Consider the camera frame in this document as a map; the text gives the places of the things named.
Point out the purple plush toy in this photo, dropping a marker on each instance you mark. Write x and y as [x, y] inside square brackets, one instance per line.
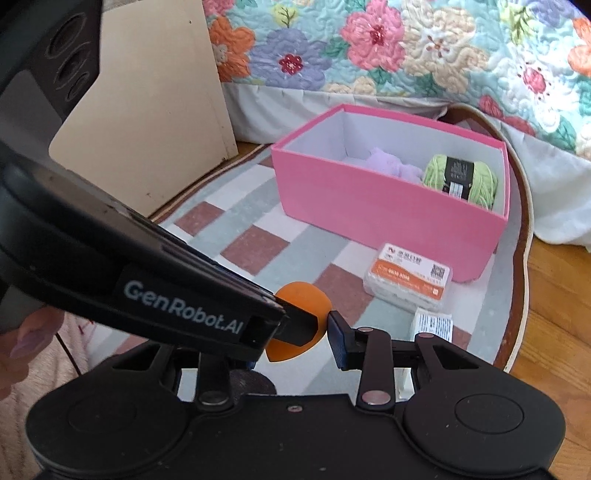
[388, 164]

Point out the white tissue packet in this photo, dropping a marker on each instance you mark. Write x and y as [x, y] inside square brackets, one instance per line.
[434, 323]

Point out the pink fluffy cloth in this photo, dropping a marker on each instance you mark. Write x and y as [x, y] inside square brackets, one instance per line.
[27, 415]

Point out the orange ball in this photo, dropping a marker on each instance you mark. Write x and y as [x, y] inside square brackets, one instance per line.
[300, 295]

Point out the person's left hand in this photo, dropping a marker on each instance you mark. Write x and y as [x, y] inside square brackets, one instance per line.
[27, 341]

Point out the clear orange-labelled plastic case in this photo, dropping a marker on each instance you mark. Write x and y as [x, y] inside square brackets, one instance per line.
[406, 281]

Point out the green yarn ball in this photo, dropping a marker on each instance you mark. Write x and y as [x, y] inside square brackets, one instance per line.
[436, 173]

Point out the pink cardboard box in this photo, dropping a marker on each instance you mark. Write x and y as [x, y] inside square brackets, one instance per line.
[369, 212]

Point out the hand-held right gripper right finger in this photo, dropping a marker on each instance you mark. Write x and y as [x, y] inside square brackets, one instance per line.
[338, 341]

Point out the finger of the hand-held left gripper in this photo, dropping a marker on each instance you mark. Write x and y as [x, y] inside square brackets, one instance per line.
[302, 327]

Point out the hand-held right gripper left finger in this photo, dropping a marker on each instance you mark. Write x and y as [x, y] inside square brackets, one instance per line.
[214, 381]

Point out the beige wooden cabinet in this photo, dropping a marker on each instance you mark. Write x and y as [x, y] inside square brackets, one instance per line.
[152, 115]

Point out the checkered rug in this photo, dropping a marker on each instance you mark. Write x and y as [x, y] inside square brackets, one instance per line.
[258, 249]

